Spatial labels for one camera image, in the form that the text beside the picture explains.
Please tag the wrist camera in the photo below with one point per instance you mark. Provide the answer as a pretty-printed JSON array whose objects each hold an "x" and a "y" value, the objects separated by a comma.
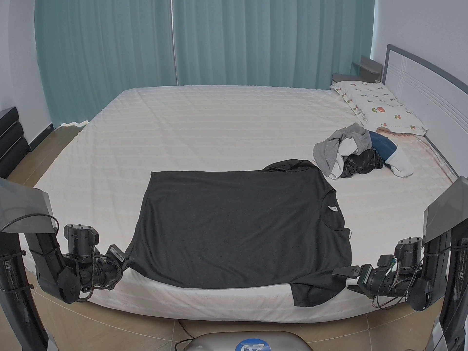
[
  {"x": 385, "y": 261},
  {"x": 94, "y": 237}
]

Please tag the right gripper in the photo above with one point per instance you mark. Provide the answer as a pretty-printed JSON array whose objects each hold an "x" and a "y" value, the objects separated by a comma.
[{"x": 373, "y": 282}]

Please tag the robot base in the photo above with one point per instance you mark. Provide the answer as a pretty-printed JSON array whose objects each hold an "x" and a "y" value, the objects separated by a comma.
[{"x": 219, "y": 344}]

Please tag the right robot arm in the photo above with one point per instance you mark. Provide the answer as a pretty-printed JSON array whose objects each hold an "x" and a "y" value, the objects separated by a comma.
[{"x": 431, "y": 269}]

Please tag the blue-green curtain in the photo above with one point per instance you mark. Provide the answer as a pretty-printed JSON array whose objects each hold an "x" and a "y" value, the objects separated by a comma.
[
  {"x": 274, "y": 31},
  {"x": 109, "y": 49}
]

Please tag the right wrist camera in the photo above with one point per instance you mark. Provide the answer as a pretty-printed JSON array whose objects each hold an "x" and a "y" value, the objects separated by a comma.
[{"x": 385, "y": 261}]

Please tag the bed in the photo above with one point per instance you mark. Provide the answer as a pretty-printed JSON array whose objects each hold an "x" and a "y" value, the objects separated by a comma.
[{"x": 219, "y": 130}]

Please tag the pile of clothes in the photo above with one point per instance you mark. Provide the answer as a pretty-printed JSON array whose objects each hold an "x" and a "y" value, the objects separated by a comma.
[{"x": 325, "y": 152}]

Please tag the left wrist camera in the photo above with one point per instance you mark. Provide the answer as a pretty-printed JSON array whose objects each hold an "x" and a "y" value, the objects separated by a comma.
[{"x": 94, "y": 237}]

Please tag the white printed pillow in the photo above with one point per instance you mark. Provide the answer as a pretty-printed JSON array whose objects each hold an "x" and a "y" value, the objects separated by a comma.
[{"x": 376, "y": 104}]

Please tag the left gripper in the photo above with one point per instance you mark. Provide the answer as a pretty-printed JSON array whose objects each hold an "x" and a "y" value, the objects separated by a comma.
[{"x": 117, "y": 256}]

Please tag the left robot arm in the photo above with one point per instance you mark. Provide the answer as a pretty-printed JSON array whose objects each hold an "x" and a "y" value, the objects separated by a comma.
[{"x": 47, "y": 265}]

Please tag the black T-shirt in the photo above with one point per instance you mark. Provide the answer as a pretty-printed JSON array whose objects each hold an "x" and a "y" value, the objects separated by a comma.
[{"x": 237, "y": 225}]

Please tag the grey bedside table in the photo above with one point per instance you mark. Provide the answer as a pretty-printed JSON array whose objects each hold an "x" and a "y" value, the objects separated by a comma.
[{"x": 369, "y": 65}]

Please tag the black chest of drawers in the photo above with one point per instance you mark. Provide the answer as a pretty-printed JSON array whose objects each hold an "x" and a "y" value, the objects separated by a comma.
[{"x": 11, "y": 137}]

